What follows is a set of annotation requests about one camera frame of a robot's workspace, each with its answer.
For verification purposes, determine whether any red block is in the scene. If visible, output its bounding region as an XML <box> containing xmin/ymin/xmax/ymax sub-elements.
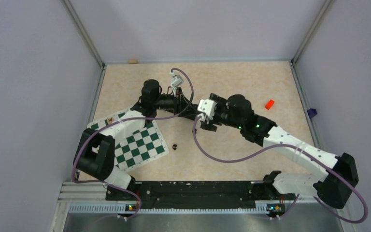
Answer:
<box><xmin>265</xmin><ymin>99</ymin><xmax>275</xmax><ymax>110</ymax></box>

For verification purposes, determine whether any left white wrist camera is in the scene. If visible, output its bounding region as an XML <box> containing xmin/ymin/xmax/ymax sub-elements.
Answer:
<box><xmin>170</xmin><ymin>72</ymin><xmax>184</xmax><ymax>92</ymax></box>

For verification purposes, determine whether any green white chessboard mat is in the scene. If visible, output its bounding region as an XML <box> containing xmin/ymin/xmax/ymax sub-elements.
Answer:
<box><xmin>101</xmin><ymin>120</ymin><xmax>169</xmax><ymax>172</ymax></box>

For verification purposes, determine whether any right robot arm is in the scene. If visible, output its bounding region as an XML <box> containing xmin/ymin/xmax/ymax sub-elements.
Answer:
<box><xmin>197</xmin><ymin>93</ymin><xmax>359</xmax><ymax>209</ymax></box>

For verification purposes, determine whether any cork stopper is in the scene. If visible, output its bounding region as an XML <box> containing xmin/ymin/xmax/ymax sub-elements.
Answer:
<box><xmin>128</xmin><ymin>59</ymin><xmax>138</xmax><ymax>64</ymax></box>

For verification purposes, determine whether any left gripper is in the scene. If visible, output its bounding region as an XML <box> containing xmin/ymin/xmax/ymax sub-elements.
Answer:
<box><xmin>153</xmin><ymin>87</ymin><xmax>199</xmax><ymax>117</ymax></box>

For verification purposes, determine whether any purple small object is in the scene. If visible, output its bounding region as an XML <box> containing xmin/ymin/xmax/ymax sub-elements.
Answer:
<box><xmin>307</xmin><ymin>108</ymin><xmax>318</xmax><ymax>118</ymax></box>

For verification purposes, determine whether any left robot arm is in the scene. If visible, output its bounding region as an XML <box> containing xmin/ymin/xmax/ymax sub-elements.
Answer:
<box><xmin>73</xmin><ymin>79</ymin><xmax>197</xmax><ymax>200</ymax></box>

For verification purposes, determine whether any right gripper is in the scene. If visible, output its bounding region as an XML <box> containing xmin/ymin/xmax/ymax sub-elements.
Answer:
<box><xmin>201</xmin><ymin>93</ymin><xmax>244</xmax><ymax>131</ymax></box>

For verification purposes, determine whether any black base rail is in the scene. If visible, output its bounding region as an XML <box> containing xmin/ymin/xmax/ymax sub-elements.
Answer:
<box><xmin>105</xmin><ymin>181</ymin><xmax>296</xmax><ymax>212</ymax></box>

